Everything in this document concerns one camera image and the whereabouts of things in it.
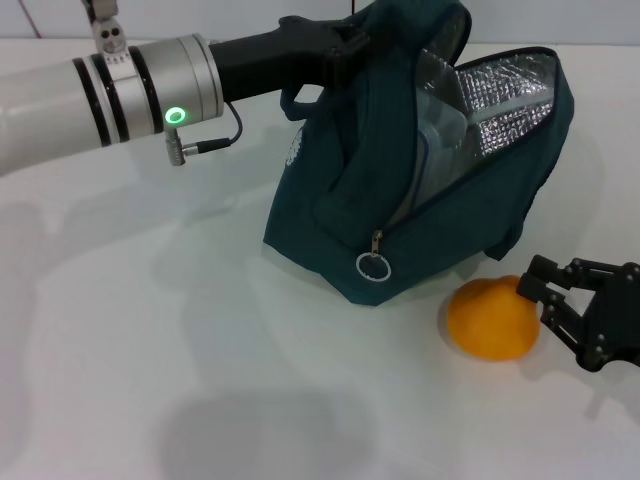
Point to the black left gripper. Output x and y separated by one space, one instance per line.
270 60

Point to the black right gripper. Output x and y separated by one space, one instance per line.
615 325

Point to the orange pear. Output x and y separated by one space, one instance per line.
492 325

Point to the clear blue-rimmed food container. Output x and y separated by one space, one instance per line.
440 145

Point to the teal fabric insulated bag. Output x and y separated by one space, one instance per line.
350 210

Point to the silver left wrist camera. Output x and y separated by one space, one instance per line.
109 30

